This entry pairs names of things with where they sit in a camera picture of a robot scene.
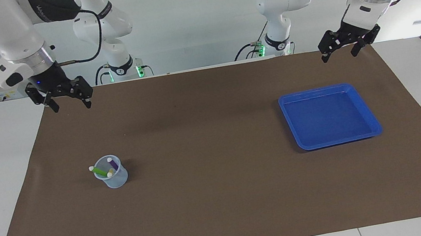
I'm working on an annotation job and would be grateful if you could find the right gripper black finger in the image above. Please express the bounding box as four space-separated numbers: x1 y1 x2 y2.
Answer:
24 79 61 118
61 74 96 113

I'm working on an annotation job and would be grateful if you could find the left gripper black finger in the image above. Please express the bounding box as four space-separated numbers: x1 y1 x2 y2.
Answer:
316 28 349 64
347 24 385 58

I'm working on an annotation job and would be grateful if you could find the purple marker pen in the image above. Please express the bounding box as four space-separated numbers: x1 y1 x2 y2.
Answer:
106 158 120 173

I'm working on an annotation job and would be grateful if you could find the green marker pen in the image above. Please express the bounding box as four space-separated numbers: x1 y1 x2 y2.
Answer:
89 163 110 180

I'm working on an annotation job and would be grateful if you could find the clear plastic cup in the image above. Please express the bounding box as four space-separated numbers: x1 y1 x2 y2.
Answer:
91 152 130 192

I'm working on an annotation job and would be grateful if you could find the blue plastic tray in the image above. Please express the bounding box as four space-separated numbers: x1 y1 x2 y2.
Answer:
277 78 385 154

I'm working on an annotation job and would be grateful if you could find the brown table mat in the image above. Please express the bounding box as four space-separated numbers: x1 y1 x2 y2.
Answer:
0 33 421 236

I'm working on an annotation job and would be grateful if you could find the black base cable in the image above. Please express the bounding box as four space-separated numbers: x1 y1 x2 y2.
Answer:
141 63 155 78
229 20 273 63
93 63 114 86

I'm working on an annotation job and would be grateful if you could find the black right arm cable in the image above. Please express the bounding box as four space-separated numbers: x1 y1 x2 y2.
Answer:
48 7 107 68

